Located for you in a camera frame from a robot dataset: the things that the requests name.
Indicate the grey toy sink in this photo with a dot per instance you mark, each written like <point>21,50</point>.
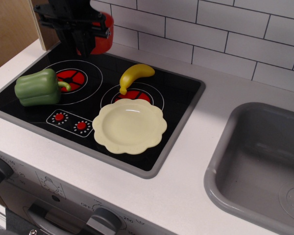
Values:
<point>251,173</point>

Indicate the yellow toy banana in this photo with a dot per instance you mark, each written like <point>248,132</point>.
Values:
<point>132,74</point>

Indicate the grey right oven knob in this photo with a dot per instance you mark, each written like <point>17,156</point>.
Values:
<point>104,222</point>

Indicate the red plastic cup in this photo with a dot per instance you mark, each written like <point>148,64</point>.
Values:
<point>105,39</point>

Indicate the cream scalloped plate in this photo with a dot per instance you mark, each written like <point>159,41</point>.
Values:
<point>129,126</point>

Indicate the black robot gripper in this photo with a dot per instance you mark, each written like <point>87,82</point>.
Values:
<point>75,21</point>

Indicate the grey oven door handle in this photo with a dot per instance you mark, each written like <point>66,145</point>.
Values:
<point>56,222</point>

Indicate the green toy bell pepper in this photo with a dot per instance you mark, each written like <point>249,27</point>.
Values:
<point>40,88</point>

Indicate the black toy stovetop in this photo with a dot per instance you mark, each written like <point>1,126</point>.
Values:
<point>94,83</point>

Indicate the wooden side panel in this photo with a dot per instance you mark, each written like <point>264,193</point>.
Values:
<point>19,28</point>

